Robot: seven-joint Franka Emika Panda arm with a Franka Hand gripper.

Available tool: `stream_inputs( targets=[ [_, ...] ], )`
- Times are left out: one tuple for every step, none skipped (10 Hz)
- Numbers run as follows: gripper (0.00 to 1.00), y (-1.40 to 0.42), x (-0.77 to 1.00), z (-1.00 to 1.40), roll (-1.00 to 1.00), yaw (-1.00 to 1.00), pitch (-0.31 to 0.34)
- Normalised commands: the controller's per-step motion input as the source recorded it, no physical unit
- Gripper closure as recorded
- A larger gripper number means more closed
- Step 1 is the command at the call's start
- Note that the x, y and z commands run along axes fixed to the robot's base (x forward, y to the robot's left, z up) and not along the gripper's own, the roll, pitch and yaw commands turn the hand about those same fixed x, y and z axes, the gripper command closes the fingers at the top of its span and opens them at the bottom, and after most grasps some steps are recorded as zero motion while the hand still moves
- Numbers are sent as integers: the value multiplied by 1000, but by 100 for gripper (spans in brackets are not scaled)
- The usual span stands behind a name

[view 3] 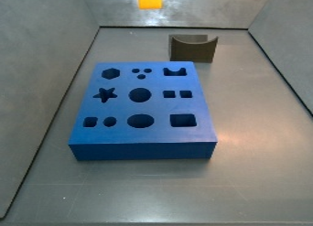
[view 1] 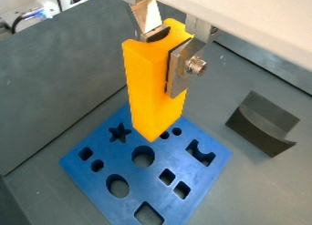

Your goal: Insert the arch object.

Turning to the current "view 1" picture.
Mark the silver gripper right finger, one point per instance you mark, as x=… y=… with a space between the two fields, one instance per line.
x=185 y=60

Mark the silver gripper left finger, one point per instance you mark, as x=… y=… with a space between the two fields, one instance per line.
x=144 y=12

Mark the yellow arch block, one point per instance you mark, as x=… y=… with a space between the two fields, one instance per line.
x=154 y=110

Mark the white robot base equipment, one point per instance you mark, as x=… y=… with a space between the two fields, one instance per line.
x=22 y=13

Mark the dark grey curved holder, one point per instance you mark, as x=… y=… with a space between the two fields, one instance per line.
x=264 y=124

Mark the blue shape sorter board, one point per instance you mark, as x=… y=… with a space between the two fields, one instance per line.
x=141 y=182

